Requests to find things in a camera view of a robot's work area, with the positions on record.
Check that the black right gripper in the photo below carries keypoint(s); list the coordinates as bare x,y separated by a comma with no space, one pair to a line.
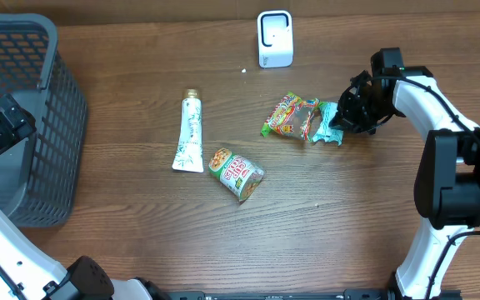
346,117

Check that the teal snack packet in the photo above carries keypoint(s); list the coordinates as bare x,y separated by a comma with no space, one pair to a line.
326,132

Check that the colourful candy bag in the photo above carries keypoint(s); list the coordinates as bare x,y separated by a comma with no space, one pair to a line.
292,117

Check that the cup noodles container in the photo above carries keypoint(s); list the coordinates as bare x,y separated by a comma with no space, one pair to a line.
238,174

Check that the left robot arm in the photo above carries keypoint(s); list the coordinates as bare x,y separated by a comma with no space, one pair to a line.
28,273

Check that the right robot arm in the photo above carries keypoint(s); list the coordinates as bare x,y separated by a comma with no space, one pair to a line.
447,186

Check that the white barcode scanner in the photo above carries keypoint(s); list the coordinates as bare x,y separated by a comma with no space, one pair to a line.
275,39

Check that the dark grey plastic basket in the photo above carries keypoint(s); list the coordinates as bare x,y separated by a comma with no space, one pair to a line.
39,175

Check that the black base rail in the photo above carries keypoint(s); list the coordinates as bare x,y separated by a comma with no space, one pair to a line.
290,296

